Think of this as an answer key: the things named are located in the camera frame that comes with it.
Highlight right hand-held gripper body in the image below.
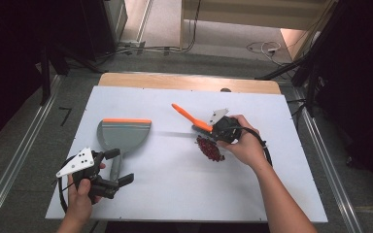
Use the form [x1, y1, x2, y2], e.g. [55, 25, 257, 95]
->
[207, 108, 243, 145]

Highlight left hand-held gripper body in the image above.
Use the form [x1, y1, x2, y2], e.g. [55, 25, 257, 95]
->
[55, 148, 121, 205]

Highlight scatter of red beans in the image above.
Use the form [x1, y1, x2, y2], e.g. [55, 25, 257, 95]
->
[195, 135, 226, 163]

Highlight grey dustpan with orange edge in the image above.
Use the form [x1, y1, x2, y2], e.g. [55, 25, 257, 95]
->
[96, 117, 153, 183]

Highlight orange hand brush grey bristles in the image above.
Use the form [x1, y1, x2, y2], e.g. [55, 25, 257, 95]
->
[171, 103, 215, 134]

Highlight person's right hand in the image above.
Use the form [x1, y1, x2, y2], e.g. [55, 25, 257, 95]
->
[217, 114, 267, 169]

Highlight person's left hand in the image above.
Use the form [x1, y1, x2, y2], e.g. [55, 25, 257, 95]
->
[65, 163, 106, 224]

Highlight white table board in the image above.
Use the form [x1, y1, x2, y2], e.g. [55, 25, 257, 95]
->
[45, 85, 328, 223]

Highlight black metal stand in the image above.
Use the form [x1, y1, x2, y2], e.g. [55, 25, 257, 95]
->
[38, 42, 105, 106]
[255, 0, 348, 117]

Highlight beige wooden furniture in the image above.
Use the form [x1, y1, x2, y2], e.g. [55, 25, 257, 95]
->
[179, 0, 338, 61]

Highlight grey power strip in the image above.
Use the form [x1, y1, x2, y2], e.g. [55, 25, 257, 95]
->
[118, 39, 147, 52]

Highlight dark curtain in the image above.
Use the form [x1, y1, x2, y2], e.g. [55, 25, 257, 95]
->
[0, 0, 88, 153]
[314, 0, 373, 205]

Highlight black cabinet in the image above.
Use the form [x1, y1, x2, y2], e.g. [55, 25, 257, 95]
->
[77, 0, 129, 62]

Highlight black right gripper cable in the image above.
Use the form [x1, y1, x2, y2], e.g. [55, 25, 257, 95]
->
[236, 126, 274, 168]

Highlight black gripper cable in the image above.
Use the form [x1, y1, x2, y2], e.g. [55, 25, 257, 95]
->
[236, 126, 274, 168]
[57, 154, 79, 215]

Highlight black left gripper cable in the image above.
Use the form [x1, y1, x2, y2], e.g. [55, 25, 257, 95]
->
[57, 154, 79, 215]

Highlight metal floor rail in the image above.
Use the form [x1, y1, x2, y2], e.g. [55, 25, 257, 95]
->
[0, 74, 64, 233]
[290, 86, 365, 233]

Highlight white cable with plug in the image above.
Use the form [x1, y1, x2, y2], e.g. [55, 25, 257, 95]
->
[246, 40, 284, 59]

